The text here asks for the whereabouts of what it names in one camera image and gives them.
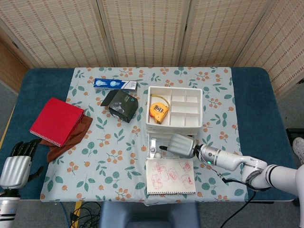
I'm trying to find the blue floor cable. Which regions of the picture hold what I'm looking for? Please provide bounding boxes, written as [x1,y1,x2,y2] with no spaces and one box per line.
[60,201,74,228]

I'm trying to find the white drawer organizer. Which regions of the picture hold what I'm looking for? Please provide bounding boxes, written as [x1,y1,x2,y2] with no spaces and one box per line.
[145,85,204,138]

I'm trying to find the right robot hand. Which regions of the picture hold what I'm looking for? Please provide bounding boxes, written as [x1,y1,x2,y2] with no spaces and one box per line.
[159,133,200,159]

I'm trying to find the clear plastic storage box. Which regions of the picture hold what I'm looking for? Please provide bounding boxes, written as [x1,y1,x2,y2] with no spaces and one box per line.
[146,132,198,162]

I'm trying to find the blue table cover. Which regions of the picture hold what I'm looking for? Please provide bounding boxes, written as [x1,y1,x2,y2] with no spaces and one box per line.
[0,67,297,202]

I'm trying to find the yellow tape measure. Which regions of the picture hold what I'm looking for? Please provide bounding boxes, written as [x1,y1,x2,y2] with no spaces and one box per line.
[149,94,171,124]

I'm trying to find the red spiral notebook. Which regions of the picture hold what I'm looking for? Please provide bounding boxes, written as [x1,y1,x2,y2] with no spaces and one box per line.
[29,97,85,147]

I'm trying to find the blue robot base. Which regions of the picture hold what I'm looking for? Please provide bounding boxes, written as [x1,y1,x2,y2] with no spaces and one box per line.
[98,201,201,228]

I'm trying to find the black cube box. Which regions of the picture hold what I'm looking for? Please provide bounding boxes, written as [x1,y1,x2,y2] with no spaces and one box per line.
[100,90,139,124]

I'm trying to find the white shoe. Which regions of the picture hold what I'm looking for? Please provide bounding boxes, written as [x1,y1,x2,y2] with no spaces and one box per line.
[292,137,304,164]

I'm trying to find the woven folding screen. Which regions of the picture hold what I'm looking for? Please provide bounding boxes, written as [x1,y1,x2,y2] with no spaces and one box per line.
[0,0,304,100]

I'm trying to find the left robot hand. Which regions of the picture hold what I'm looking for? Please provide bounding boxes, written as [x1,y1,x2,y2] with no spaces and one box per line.
[0,138,44,190]

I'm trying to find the white spiral sketchbook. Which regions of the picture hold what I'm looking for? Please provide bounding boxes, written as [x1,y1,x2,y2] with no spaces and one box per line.
[145,158,197,196]

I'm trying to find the black floor cables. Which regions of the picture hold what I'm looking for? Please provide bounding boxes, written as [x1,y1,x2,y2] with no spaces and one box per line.
[71,201,103,228]

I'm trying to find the brown cloth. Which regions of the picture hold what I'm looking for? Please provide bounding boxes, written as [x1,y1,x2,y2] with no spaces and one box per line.
[39,114,94,163]

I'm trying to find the blue toothpaste box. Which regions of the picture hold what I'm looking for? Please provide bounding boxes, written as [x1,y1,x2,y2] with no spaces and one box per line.
[93,78,138,94]

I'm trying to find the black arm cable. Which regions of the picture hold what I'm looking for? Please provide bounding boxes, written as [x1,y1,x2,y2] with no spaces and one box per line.
[213,168,257,228]

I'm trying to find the floral tablecloth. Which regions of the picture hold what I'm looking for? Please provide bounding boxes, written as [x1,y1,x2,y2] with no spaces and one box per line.
[39,67,249,206]

